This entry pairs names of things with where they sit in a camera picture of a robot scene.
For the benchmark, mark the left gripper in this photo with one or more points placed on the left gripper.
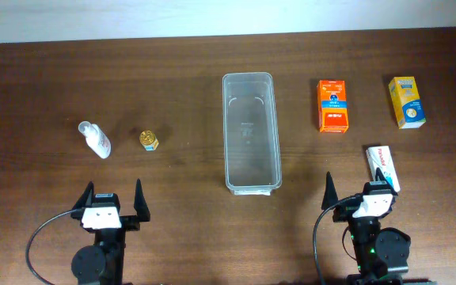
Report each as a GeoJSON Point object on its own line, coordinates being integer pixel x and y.
{"type": "Point", "coordinates": [132, 222]}

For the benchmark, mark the white spray bottle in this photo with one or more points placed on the white spray bottle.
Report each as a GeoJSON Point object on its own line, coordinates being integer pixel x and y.
{"type": "Point", "coordinates": [96, 139]}

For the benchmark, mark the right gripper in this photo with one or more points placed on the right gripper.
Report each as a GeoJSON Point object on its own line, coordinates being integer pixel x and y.
{"type": "Point", "coordinates": [329, 195]}

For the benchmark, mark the orange medicine box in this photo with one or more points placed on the orange medicine box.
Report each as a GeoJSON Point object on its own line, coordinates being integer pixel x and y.
{"type": "Point", "coordinates": [332, 106]}

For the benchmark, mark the white Panadol box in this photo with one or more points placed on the white Panadol box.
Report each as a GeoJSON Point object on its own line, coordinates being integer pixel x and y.
{"type": "Point", "coordinates": [379, 157]}

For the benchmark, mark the clear plastic container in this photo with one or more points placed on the clear plastic container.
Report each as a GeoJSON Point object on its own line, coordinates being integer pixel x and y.
{"type": "Point", "coordinates": [250, 134]}

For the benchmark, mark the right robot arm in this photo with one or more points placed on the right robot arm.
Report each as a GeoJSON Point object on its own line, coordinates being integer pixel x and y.
{"type": "Point", "coordinates": [380, 253]}

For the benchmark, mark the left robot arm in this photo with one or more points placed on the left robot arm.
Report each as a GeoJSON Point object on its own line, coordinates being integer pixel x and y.
{"type": "Point", "coordinates": [103, 261]}

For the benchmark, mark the small gold-lid balm jar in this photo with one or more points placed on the small gold-lid balm jar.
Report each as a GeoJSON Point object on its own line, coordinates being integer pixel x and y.
{"type": "Point", "coordinates": [149, 140]}

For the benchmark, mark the yellow blue medicine box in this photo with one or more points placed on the yellow blue medicine box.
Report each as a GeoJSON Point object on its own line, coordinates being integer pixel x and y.
{"type": "Point", "coordinates": [407, 105]}

